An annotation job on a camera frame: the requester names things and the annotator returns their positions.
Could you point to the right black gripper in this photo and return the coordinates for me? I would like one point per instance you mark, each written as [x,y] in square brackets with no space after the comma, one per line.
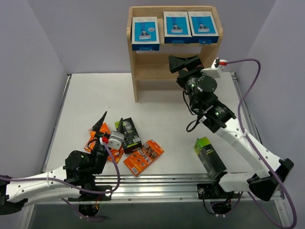
[186,71]

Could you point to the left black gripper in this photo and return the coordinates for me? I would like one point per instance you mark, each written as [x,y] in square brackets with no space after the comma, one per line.
[103,135]

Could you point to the black green Gillette box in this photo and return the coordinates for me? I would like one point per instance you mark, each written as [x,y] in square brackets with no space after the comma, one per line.
[132,141]
[209,157]

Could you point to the blue Harry's razor box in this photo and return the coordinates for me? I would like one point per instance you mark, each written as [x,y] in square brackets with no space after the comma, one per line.
[203,27]
[176,27]

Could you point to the white Harry's razor blister pack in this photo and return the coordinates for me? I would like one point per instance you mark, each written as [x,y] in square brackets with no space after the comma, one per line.
[145,34]

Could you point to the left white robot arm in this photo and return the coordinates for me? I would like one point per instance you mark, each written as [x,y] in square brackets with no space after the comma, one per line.
[75,180]

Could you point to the wooden three-tier shelf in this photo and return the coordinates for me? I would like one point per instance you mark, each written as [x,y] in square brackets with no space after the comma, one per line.
[153,65]

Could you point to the orange razor pack top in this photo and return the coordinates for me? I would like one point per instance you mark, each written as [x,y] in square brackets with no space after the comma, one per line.
[117,154]

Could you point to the orange razor pack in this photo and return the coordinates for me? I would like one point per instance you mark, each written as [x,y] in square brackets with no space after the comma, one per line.
[117,154]
[142,158]

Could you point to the orange razor pack front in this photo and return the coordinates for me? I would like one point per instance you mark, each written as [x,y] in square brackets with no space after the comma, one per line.
[142,158]

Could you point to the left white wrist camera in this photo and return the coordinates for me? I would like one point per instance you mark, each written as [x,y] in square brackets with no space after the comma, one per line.
[114,140]

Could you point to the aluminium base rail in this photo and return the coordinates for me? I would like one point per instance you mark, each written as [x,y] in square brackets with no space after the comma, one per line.
[174,188]

